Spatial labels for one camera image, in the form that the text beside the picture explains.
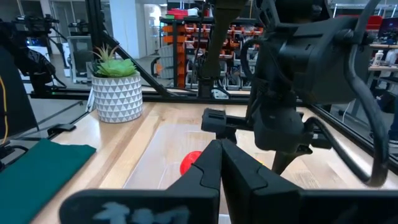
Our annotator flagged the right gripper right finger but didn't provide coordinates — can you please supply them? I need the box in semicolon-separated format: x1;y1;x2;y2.
221;139;398;224

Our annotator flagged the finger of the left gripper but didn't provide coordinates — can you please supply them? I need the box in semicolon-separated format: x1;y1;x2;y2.
216;128;238;144
272;148;313;175

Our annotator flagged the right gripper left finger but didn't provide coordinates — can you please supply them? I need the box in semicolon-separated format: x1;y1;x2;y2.
58;139;223;224

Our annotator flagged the red toy fruit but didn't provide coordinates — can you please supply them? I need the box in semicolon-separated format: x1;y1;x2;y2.
179;150;203;177

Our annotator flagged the clear plastic tupperware container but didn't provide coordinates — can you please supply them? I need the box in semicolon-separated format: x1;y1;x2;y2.
123;123;280;191

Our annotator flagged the shelving with orange bins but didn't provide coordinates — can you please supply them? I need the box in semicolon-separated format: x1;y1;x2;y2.
160;9;265;91

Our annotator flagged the green succulent in white pot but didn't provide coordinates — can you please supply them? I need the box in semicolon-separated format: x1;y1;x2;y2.
90;43;144;124

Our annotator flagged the white bottle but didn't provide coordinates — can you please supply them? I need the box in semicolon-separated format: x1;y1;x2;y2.
372;49;385;68

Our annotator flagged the red storage bin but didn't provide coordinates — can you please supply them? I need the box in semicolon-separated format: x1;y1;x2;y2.
338;14;383;30

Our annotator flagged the black table clamp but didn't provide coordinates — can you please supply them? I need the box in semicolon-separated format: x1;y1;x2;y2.
46;123;77;138

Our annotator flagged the dark green folded cloth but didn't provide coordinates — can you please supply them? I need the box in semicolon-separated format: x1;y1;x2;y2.
0;138;97;224

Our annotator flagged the black flat panel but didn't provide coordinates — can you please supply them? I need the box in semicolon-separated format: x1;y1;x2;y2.
0;46;40;141

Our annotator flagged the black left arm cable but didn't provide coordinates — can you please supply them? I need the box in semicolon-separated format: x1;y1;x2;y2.
306;0;391;189

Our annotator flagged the thin yellow wire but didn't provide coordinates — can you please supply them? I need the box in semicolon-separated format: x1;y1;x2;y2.
0;74;9;146

